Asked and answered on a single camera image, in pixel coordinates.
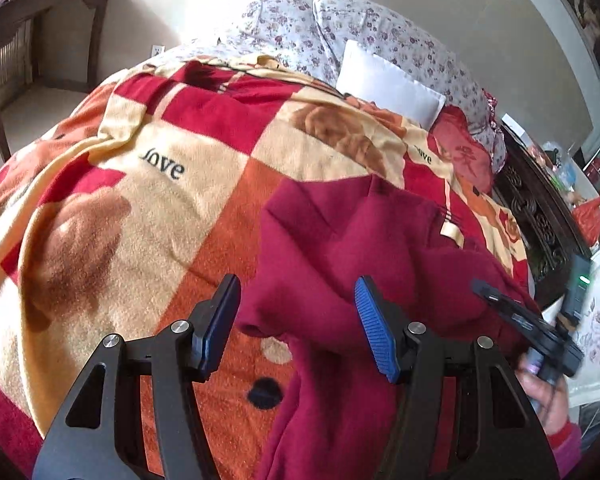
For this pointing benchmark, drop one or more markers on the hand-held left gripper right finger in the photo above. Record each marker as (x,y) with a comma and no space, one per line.
(377,332)

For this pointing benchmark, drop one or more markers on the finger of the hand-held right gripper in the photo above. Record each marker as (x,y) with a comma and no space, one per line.
(510,307)

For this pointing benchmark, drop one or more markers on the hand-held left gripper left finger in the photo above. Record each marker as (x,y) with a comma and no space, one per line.
(219,325)

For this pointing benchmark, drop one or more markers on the maroon fleece garment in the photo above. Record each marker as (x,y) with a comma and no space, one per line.
(340,240)

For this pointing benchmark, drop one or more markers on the person's right forearm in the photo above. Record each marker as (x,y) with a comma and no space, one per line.
(567,452)

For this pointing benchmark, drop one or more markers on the person's right hand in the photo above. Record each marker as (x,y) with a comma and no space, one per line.
(540,400)

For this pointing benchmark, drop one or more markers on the carved wooden headboard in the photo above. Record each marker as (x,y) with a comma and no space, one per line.
(530,210)

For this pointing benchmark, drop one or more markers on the red plastic bag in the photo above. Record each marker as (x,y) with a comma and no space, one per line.
(591,217)

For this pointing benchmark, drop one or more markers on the printed checkered blanket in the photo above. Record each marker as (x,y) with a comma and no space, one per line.
(130,220)

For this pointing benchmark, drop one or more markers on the clear plastic bag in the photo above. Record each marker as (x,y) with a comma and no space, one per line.
(560,170)

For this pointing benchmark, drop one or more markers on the red heart cushion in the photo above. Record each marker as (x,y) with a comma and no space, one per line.
(460,150)

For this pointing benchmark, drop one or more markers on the white pillow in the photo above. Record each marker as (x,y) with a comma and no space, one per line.
(385,80)

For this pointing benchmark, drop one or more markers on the floral pillow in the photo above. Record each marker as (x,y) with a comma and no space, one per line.
(285,25)
(395,30)

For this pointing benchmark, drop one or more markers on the slatted wooden panel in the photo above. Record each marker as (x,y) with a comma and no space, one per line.
(10,60)

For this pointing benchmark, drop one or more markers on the white wall socket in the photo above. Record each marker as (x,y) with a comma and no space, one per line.
(157,50)

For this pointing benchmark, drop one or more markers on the framed wall picture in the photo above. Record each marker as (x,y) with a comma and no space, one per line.
(587,20)

